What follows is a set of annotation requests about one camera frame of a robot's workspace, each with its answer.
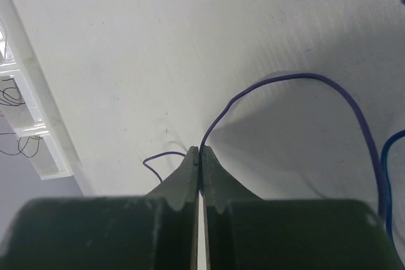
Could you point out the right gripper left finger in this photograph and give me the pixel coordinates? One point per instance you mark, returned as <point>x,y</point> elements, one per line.
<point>154,231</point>

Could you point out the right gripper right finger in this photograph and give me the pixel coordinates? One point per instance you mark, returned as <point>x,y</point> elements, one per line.
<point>244,231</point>

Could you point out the white foam compartment tray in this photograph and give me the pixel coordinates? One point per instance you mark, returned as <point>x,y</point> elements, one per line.
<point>30,108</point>

